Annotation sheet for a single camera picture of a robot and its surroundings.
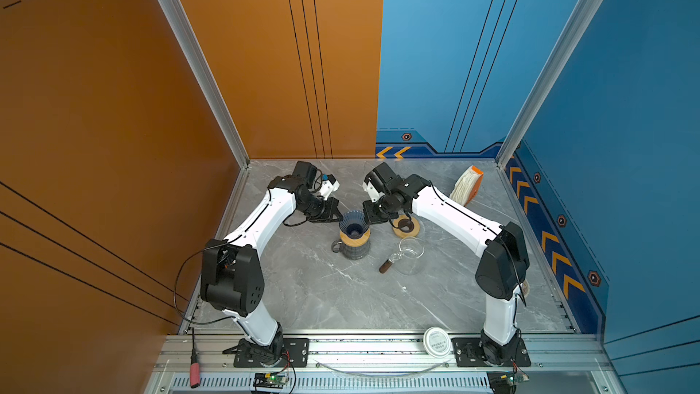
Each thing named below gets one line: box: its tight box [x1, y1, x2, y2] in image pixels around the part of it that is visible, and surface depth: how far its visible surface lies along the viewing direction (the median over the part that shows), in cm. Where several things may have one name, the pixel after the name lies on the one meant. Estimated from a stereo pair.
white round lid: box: [422, 326, 453, 359], surface depth 71 cm
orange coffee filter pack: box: [449, 165, 484, 208], surface depth 103 cm
